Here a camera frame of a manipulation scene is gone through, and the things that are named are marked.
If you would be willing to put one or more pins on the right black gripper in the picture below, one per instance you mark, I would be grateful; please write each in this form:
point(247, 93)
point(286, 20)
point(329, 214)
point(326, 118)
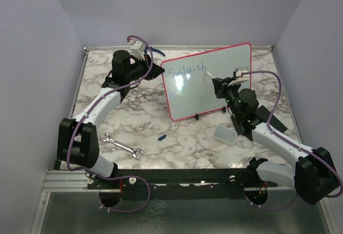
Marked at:
point(221, 86)

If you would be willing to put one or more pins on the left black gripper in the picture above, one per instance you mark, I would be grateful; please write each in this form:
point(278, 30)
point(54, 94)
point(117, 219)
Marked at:
point(156, 70)

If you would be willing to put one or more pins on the red-framed whiteboard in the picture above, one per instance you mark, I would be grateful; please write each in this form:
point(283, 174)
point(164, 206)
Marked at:
point(189, 89)

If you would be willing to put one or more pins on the blue marker cap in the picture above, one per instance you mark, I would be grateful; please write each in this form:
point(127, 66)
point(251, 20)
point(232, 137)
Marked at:
point(162, 137)

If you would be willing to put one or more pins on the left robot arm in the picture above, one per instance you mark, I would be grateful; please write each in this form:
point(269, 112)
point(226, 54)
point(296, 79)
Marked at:
point(78, 137)

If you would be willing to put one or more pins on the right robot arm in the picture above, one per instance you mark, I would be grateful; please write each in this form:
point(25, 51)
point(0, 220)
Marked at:
point(309, 172)

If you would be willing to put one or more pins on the black whiteboard stand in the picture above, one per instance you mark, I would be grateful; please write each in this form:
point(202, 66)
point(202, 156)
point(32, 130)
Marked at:
point(222, 109)

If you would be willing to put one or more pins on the white whiteboard eraser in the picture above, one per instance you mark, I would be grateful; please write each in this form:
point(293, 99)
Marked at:
point(225, 134)

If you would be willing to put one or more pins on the silver combination wrench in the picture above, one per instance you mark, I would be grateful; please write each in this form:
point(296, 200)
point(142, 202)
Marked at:
point(135, 152)

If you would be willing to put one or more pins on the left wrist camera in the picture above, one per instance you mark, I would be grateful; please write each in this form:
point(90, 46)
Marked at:
point(137, 48)

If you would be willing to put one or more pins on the blue-handled pliers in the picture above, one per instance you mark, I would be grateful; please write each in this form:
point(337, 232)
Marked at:
point(155, 50)

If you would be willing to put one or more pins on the aluminium table frame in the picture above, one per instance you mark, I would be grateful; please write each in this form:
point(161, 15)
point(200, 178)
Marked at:
point(189, 180)

